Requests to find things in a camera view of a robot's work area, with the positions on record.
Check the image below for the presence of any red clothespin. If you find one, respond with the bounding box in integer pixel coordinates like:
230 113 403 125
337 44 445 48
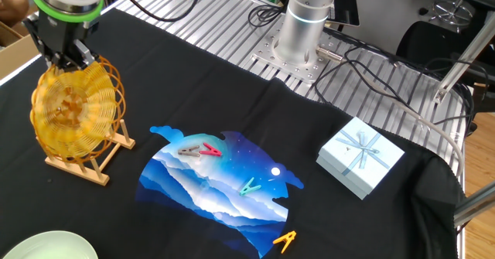
199 142 224 158

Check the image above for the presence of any teal clothespin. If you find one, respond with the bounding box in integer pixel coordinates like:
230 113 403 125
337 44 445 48
238 176 262 197

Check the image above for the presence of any pale green plate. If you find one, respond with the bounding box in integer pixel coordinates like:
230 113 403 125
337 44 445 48
2 230 100 259

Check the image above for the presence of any coiled black cable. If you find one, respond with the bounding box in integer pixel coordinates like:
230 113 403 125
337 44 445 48
247 3 287 29

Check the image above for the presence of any aluminium frame post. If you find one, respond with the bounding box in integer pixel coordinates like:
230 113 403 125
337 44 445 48
452 180 495 229
432 11 495 105

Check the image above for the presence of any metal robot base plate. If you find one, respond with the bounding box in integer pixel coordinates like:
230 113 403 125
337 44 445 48
251 22 345 85

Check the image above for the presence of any orange clothespin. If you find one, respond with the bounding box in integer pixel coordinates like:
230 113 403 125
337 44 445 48
272 230 298 254

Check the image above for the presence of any wooden dish rack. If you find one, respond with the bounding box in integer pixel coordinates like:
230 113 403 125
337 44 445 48
36 118 136 186

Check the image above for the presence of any black office chair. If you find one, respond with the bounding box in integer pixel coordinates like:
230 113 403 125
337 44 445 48
396 0 495 82

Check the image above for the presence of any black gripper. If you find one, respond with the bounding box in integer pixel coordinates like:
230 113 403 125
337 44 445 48
22 12 97 74

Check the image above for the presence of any black tablet device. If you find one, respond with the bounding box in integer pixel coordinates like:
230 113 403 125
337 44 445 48
328 0 360 27

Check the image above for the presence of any woven wicker basket dish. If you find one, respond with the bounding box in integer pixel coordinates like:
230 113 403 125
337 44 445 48
29 56 127 164

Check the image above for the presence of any cardboard box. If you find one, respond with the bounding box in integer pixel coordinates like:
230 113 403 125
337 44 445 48
0 19 42 80

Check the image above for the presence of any light blue gift box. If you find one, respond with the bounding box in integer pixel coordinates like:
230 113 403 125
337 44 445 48
316 116 406 201

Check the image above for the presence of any bystander bare forearm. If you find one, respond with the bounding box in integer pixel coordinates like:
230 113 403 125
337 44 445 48
0 0 30 28

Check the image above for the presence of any black cloth with blue print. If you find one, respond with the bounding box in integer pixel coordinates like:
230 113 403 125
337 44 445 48
0 8 467 259

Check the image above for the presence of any grey brown clothespin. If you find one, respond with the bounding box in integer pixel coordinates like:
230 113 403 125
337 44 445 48
177 145 202 158

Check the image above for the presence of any grey hose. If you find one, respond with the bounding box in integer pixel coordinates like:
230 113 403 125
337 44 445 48
316 46 465 177

